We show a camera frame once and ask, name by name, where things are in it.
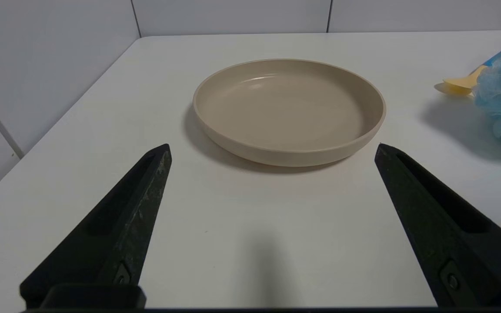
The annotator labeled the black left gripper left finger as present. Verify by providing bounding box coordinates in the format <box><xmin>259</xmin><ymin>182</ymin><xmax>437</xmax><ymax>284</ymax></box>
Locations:
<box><xmin>20</xmin><ymin>144</ymin><xmax>173</xmax><ymax>309</ymax></box>

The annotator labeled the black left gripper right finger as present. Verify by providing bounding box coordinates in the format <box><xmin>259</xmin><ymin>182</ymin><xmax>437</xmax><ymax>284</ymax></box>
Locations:
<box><xmin>374</xmin><ymin>143</ymin><xmax>501</xmax><ymax>307</ymax></box>

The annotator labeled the beige brown round plate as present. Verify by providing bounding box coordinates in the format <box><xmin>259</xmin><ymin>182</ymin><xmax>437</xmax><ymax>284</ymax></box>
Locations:
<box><xmin>193</xmin><ymin>59</ymin><xmax>386</xmax><ymax>167</ymax></box>

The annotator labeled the yellow spoon with blue handle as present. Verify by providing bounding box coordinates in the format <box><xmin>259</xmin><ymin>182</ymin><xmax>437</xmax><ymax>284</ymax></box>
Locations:
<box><xmin>443</xmin><ymin>45</ymin><xmax>501</xmax><ymax>96</ymax></box>

